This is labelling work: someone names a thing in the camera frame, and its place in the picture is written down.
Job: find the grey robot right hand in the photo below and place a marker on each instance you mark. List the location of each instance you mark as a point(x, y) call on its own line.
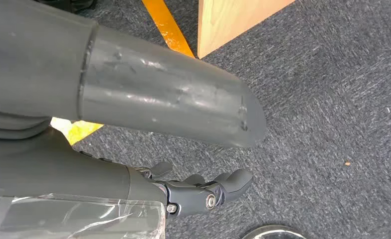
point(166, 99)

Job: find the yellow floor tape strip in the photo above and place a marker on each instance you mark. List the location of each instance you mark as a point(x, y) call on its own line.
point(164, 23)

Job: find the light wooden desk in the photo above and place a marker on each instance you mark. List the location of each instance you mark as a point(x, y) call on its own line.
point(228, 23)

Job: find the clear plastic wrap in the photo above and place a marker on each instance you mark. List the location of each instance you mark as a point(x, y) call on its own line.
point(83, 221)

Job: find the round chrome stanchion base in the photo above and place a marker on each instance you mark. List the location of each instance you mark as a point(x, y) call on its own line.
point(274, 234)

